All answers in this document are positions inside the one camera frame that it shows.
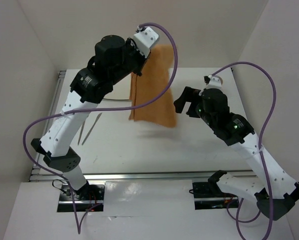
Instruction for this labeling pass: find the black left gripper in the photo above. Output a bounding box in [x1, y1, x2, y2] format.
[108, 36, 150, 84]

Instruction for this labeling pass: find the orange cloth placemat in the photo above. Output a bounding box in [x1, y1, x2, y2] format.
[128, 44, 178, 129]

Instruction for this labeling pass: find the white square plate black rim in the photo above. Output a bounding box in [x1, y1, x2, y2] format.
[103, 98, 130, 102]

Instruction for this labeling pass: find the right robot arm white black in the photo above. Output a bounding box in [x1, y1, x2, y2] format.
[174, 86, 299, 221]

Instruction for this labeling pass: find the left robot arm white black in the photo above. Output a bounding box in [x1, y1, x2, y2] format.
[31, 34, 158, 200]

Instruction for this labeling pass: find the silver knife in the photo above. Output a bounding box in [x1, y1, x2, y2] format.
[81, 112, 103, 146]

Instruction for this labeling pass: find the silver spoon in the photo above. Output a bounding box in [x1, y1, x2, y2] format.
[77, 120, 86, 146]

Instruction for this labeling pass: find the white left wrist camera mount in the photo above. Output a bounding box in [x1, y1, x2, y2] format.
[132, 26, 160, 59]

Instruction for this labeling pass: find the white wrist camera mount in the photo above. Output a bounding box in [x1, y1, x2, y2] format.
[132, 26, 160, 59]
[204, 75, 223, 90]

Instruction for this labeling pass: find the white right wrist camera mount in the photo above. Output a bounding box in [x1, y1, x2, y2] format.
[204, 75, 223, 90]

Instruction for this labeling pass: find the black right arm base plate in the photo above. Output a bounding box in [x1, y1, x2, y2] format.
[188, 182, 239, 210]

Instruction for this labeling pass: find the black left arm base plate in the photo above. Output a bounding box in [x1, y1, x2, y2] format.
[54, 182, 105, 213]

